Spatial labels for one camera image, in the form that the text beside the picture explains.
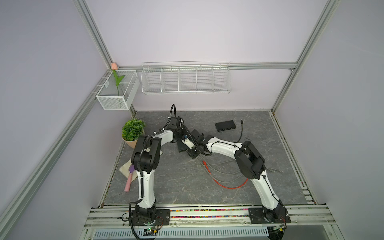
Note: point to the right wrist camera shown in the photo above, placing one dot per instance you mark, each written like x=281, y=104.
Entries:
x=186, y=140

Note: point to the white mesh box basket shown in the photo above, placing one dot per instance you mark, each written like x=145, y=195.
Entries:
x=108, y=95

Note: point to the pink purple brush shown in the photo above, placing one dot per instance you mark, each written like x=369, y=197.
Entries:
x=129, y=180

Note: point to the small black network switch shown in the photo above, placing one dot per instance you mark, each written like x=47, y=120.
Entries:
x=225, y=126

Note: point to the pink artificial tulip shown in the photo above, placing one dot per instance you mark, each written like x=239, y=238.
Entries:
x=118, y=78

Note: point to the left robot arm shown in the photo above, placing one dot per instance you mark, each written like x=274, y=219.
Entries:
x=152, y=143

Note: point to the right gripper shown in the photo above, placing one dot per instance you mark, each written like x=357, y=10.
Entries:
x=193, y=155

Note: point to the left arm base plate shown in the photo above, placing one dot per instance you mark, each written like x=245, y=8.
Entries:
x=149, y=217

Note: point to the long white wire basket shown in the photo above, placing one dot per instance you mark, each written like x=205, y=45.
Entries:
x=193, y=77

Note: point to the green potted plant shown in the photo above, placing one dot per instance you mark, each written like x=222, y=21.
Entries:
x=132, y=130

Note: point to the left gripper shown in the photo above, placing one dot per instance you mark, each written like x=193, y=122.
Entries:
x=184, y=129

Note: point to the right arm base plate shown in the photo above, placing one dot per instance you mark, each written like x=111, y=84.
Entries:
x=266, y=216

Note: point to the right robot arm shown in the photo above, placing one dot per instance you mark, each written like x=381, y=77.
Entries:
x=251, y=165

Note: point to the large black network switch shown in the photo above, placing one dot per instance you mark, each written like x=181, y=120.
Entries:
x=182, y=147

